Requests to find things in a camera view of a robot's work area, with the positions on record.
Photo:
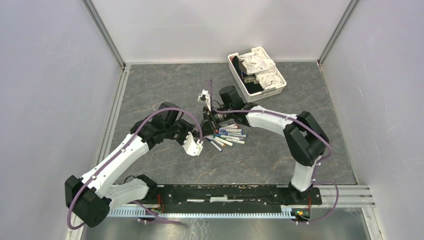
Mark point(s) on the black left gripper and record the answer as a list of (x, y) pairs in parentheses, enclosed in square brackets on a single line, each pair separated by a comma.
[(187, 127)]

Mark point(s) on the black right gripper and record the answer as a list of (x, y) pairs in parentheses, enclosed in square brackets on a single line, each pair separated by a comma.
[(208, 127)]

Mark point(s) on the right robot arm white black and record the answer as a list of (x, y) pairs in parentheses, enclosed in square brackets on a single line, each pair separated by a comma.
[(306, 140)]

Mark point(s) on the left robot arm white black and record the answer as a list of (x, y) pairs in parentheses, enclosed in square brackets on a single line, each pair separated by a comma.
[(89, 198)]

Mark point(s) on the orange capped white marker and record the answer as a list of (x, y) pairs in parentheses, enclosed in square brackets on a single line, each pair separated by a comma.
[(218, 142)]

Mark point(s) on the white plastic basket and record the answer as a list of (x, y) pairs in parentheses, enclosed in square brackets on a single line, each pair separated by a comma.
[(260, 95)]

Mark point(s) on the black item in basket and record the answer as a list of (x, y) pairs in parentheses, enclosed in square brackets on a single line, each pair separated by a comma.
[(248, 80)]

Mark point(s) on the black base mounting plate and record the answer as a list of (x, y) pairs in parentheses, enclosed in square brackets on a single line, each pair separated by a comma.
[(229, 198)]

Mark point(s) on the crumpled white cloth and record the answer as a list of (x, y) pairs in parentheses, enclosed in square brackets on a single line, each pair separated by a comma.
[(259, 63)]

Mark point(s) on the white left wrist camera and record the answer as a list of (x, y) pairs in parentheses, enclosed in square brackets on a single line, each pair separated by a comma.
[(192, 147)]

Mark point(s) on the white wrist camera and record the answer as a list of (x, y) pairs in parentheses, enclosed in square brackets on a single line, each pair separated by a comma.
[(192, 147), (205, 97)]

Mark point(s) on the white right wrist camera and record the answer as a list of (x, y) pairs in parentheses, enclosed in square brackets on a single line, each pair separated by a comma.
[(205, 97)]

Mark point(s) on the aluminium frame rail left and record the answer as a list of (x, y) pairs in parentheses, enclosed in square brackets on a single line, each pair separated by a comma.
[(106, 142)]

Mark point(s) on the aluminium frame rail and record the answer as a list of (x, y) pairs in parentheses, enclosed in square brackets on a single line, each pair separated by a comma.
[(349, 196), (106, 142)]

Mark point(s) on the white slotted cable duct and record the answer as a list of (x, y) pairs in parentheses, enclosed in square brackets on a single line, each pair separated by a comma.
[(139, 212)]

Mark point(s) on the aluminium frame rail front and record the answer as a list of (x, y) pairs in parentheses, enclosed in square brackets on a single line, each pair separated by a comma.
[(349, 196)]

